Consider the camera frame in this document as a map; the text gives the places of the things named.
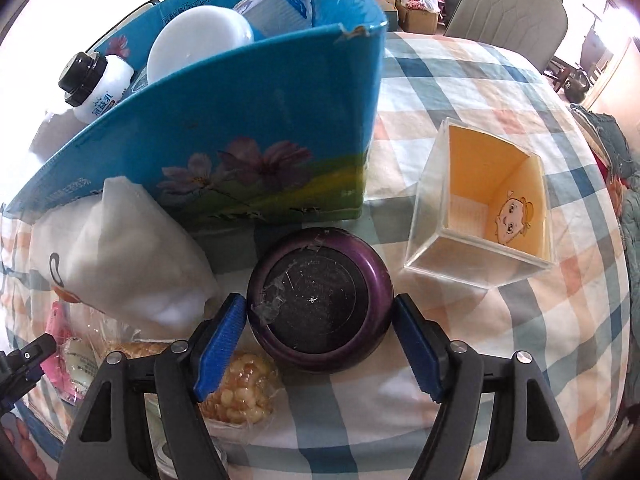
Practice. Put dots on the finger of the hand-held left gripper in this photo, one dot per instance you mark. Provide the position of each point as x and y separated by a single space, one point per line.
22 370

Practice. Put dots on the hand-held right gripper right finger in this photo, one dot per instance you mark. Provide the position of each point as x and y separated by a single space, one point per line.
419 347

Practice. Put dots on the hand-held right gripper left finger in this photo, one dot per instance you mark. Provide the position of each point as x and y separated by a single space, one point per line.
220 340

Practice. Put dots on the purple round tin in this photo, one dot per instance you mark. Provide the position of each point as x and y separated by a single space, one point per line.
318 301

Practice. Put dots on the blue floral cardboard box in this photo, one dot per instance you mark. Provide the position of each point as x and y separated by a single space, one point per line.
240 125

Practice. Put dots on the pink snack packet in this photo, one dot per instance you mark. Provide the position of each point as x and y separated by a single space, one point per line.
67 365

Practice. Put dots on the packaged corn cob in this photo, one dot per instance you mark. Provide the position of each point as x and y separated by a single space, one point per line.
241 394

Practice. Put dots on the checkered tablecloth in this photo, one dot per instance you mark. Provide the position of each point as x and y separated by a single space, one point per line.
500 350

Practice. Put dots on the white plastic bag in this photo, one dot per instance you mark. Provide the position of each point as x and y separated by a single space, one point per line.
125 255

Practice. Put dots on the clear square box yellow liner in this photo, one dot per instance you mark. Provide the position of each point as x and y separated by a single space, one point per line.
482 210

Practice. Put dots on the grey-blue clothing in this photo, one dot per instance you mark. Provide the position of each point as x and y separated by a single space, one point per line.
607 140

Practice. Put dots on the white bottle black cap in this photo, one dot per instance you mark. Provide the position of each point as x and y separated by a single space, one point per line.
95 85

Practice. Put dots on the brown cardboard box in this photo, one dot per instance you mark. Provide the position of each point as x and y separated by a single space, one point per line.
417 20

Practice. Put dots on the white tissue pack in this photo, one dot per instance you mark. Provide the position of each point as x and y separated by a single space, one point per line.
280 2

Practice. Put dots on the grey chair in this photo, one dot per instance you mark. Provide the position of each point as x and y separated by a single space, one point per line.
505 10

